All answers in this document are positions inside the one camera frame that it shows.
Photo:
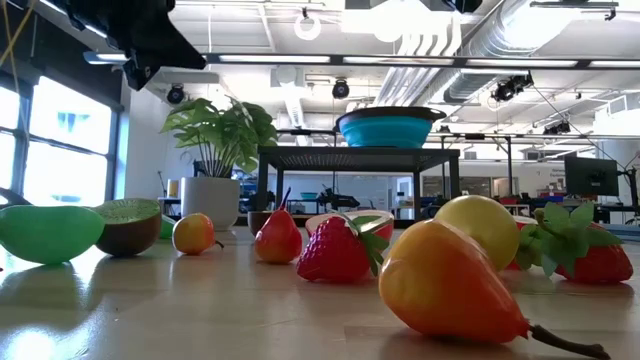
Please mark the toy kiwi half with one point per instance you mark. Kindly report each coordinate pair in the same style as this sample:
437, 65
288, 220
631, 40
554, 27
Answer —
127, 230

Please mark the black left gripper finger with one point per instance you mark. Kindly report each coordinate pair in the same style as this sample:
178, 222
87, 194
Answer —
167, 47

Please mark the green plant in white pot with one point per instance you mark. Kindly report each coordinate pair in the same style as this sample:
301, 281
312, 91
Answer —
210, 200

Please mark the overhead LED light bar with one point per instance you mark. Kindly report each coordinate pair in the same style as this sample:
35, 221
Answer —
275, 58

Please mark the black monitor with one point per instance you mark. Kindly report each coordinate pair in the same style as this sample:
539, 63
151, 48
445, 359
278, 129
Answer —
590, 175

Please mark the yellow canister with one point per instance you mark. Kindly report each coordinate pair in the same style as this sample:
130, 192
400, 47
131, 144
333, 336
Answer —
173, 188

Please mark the yellow toy lemon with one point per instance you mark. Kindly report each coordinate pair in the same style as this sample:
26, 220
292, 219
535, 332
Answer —
480, 225

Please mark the grey perforated metal shelf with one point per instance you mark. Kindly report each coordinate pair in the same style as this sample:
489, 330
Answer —
350, 157

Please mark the large window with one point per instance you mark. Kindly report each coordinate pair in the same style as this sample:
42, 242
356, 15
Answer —
65, 150

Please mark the blue grey collapsible colander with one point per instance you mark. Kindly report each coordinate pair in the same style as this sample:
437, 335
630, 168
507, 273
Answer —
387, 132

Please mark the orange toy pear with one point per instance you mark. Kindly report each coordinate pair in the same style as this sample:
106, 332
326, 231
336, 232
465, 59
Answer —
192, 234
440, 285

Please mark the red toy strawberry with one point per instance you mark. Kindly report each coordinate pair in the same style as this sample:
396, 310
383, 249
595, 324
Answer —
595, 265
332, 255
515, 265

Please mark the red toy pear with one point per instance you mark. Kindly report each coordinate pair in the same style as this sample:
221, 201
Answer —
277, 240

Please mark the black background machine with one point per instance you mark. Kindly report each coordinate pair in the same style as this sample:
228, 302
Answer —
340, 198

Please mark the silver ventilation duct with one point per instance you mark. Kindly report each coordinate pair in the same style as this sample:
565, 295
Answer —
500, 30

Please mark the black ceiling spotlight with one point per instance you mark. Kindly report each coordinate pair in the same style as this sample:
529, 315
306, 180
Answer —
510, 89
175, 95
340, 89

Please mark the teal bin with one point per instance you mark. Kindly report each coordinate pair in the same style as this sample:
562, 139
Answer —
308, 195

